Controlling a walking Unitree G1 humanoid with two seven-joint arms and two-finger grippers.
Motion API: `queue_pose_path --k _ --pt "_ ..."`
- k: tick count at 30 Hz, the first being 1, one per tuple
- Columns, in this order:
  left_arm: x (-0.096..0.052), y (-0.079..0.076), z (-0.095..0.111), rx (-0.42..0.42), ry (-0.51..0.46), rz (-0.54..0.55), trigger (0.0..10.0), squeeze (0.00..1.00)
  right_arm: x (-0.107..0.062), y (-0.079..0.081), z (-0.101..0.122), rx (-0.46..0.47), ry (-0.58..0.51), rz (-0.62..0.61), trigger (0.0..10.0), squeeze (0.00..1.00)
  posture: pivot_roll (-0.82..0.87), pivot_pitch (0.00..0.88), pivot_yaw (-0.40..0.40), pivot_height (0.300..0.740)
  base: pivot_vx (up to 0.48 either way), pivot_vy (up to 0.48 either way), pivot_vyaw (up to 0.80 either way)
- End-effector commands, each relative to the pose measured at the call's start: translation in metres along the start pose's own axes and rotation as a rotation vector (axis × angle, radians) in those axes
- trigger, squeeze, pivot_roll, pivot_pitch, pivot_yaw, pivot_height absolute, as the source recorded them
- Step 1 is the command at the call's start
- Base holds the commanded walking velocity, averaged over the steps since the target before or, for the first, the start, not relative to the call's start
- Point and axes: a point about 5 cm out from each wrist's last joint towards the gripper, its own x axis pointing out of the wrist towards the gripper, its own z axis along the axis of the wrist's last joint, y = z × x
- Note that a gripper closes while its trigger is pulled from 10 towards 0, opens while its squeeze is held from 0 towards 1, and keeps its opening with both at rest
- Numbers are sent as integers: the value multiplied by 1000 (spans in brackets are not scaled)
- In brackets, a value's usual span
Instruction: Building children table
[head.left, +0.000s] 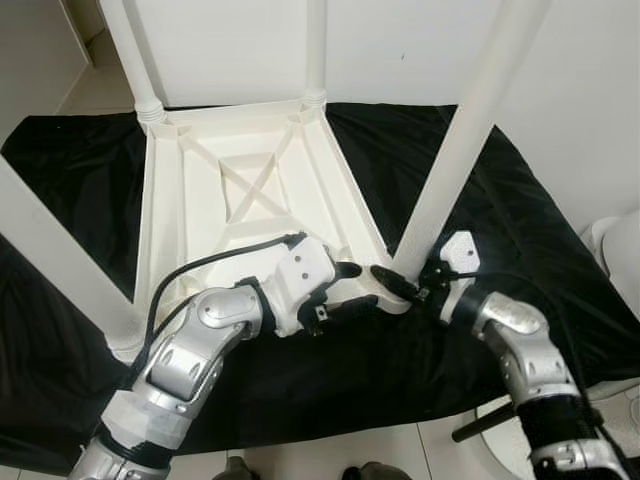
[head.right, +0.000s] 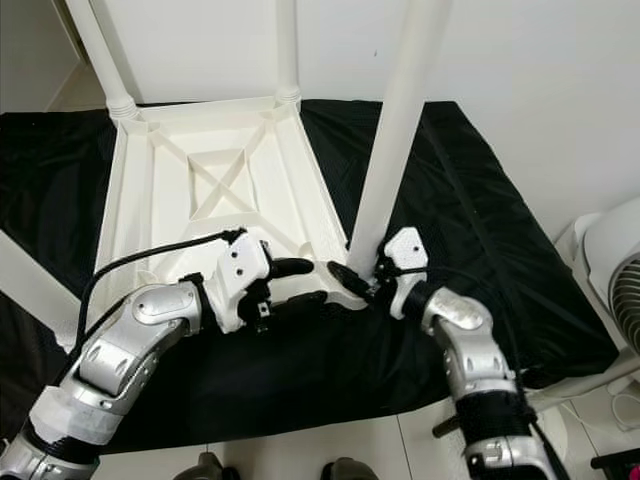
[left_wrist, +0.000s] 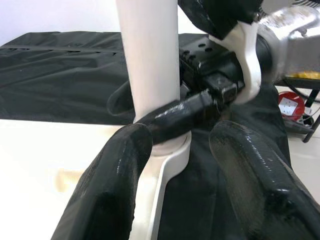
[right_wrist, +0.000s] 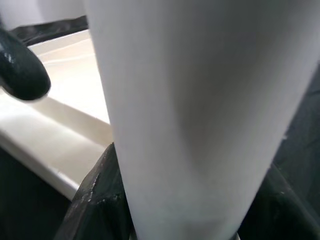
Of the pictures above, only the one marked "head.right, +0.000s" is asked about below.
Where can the grey left robot foot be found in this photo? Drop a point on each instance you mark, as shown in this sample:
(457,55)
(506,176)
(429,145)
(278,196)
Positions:
(210,468)

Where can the black metal table leg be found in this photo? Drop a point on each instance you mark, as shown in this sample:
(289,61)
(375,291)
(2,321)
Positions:
(450,425)

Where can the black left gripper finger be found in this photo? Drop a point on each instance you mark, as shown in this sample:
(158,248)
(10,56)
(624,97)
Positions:
(300,302)
(292,268)

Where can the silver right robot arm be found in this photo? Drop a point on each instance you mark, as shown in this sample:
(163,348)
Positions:
(460,330)

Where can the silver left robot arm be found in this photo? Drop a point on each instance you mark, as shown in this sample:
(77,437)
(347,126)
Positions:
(120,350)

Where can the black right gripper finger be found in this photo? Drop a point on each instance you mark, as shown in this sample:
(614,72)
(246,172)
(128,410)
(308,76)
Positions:
(348,279)

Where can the grey right robot foot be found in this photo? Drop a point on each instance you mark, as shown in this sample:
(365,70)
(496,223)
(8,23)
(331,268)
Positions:
(345,470)

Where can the black metal rack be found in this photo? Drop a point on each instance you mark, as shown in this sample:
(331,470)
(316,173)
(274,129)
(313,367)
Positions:
(618,462)

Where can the black table cloth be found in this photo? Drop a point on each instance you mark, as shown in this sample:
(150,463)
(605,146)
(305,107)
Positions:
(510,220)

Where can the white plastic table top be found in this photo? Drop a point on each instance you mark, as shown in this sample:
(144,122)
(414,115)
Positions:
(160,210)

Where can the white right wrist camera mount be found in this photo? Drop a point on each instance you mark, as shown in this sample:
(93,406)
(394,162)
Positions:
(405,248)

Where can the grey robot foot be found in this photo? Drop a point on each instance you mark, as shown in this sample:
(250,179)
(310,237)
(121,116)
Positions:
(210,468)
(345,470)

